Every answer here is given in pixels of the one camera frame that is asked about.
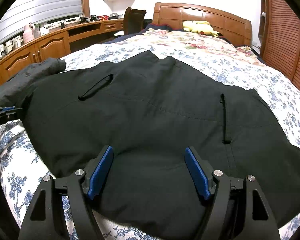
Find black double-breasted coat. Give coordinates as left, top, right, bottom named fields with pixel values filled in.
left=18, top=51, right=300, bottom=239

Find dark grey folded garment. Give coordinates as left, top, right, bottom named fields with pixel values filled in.
left=0, top=58, right=66, bottom=107

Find blue floral white bedsheet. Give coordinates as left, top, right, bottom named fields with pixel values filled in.
left=0, top=40, right=300, bottom=225

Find pink bottle on desk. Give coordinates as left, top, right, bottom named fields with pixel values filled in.
left=23, top=24, right=34, bottom=44

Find long wooden desk cabinet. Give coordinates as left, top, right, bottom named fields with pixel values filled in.
left=0, top=19, right=123, bottom=86

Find grey window roller blind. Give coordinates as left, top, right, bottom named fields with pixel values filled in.
left=0, top=0, right=82, bottom=44

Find red basket on desk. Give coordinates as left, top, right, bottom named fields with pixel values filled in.
left=98, top=15, right=109, bottom=21

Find dark brown desk chair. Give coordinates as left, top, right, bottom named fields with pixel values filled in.
left=114, top=7, right=146, bottom=37

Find pink floral beige quilt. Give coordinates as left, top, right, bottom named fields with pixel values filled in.
left=113, top=28, right=265, bottom=66

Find brown louvered wardrobe doors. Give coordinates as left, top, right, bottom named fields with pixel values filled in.
left=259, top=0, right=300, bottom=90

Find wooden bed headboard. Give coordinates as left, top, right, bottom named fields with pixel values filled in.
left=152, top=3, right=252, bottom=46

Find yellow Pikachu plush toy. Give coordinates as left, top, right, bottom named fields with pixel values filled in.
left=183, top=21, right=223, bottom=37

